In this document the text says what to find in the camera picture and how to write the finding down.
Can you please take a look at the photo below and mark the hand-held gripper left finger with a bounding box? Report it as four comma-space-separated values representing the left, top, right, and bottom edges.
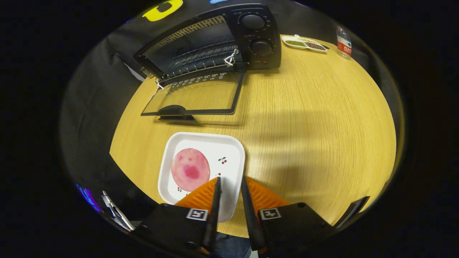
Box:
134, 176, 223, 257

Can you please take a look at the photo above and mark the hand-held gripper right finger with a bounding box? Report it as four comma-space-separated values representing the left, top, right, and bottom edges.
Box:
240, 176, 335, 253

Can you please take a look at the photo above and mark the pink round food slice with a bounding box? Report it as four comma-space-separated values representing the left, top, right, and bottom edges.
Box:
171, 148, 211, 192

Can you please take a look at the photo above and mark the white square plate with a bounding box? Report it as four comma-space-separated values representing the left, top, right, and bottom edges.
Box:
158, 132, 246, 223

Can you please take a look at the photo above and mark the glass toaster oven door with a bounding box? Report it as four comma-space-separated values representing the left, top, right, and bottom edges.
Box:
141, 70, 248, 120

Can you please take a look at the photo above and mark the black toaster oven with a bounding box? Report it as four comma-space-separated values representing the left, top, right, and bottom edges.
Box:
133, 4, 282, 120

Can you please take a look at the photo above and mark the person's leg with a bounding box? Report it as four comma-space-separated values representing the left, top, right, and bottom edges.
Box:
214, 234, 252, 258

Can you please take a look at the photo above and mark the black backdrop cloth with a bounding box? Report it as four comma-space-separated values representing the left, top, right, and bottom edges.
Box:
59, 0, 404, 215

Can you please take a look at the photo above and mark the white divided bean dish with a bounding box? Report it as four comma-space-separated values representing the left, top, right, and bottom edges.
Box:
281, 34, 328, 53

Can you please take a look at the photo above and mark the red label water bottle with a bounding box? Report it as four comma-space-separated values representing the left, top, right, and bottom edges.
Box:
336, 26, 352, 59

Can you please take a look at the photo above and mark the black bracket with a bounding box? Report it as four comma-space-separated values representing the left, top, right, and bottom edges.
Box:
335, 196, 370, 228

